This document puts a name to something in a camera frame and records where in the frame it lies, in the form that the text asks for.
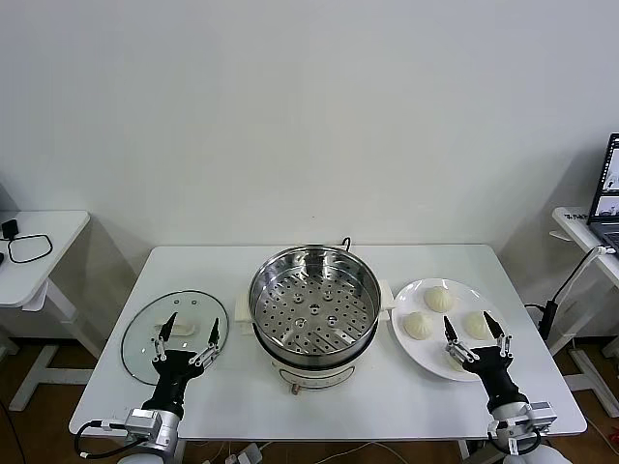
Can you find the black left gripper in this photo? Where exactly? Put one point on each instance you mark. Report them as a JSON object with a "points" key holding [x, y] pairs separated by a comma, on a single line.
{"points": [[174, 367]]}

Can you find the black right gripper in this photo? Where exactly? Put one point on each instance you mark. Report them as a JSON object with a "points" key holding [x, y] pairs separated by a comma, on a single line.
{"points": [[493, 372]]}

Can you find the white steamed baozi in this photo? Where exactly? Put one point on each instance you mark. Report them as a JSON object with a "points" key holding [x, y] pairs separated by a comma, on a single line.
{"points": [[453, 365], [476, 325], [438, 298], [420, 326]]}

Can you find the round glass pot lid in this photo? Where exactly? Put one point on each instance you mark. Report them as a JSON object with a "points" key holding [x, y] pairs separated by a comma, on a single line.
{"points": [[140, 338]]}

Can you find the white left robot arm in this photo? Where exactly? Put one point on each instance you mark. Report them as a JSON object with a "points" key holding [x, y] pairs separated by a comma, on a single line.
{"points": [[167, 432]]}

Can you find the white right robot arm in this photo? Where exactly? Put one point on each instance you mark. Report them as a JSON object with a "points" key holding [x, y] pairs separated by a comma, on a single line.
{"points": [[508, 415]]}

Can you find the stainless steel steamer basket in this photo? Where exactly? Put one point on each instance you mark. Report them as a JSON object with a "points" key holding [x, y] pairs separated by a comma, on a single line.
{"points": [[314, 309]]}

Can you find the white round plate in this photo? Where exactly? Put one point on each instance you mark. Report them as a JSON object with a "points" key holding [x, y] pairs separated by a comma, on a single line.
{"points": [[416, 355]]}

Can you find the white electric cooker base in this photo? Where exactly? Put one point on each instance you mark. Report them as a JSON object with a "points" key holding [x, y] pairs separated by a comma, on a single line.
{"points": [[314, 378]]}

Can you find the white floor power strip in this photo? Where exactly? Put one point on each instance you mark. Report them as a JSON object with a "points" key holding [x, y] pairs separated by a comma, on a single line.
{"points": [[246, 455]]}

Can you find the white laptop side table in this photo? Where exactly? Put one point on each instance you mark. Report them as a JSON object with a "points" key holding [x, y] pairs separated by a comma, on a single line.
{"points": [[573, 224]]}

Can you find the open grey laptop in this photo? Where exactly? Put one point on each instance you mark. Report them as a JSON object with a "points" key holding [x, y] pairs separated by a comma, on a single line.
{"points": [[607, 193]]}

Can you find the small black adapter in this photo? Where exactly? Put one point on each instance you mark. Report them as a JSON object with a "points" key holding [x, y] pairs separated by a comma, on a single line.
{"points": [[9, 228]]}

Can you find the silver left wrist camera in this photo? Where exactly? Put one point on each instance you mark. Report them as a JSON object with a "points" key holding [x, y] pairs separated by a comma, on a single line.
{"points": [[142, 424]]}

